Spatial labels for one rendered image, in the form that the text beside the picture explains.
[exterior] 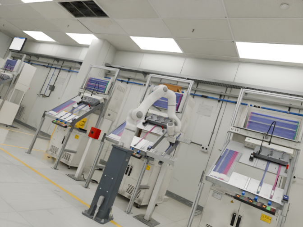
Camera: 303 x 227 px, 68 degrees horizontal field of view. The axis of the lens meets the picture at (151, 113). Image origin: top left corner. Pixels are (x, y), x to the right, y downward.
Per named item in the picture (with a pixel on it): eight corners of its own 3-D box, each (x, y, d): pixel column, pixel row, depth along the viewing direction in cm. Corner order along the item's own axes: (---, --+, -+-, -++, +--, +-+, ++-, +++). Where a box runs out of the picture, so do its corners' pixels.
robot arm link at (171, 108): (182, 105, 254) (181, 132, 254) (168, 105, 257) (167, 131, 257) (181, 105, 245) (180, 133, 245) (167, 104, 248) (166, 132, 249)
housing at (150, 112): (173, 127, 319) (172, 118, 311) (145, 119, 345) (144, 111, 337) (176, 124, 324) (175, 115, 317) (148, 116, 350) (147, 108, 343)
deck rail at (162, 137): (146, 156, 273) (146, 152, 269) (145, 155, 274) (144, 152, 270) (176, 125, 320) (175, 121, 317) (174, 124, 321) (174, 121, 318)
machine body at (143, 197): (139, 210, 287) (155, 163, 295) (100, 188, 324) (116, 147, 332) (161, 206, 341) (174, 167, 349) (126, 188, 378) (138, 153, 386)
